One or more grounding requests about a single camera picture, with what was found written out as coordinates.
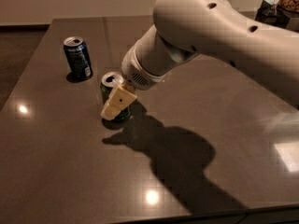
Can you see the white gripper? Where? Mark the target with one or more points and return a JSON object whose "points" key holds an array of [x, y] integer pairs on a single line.
{"points": [[135, 73]]}

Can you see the green soda can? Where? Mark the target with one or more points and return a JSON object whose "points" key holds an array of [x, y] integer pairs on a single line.
{"points": [[115, 107]]}

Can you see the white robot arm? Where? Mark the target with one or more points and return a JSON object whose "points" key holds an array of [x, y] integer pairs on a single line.
{"points": [[183, 29]]}

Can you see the blue soda can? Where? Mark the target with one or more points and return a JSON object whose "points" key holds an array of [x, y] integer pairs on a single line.
{"points": [[78, 58]]}

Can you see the black bag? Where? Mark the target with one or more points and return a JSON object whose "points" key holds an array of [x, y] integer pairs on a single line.
{"points": [[283, 19]]}

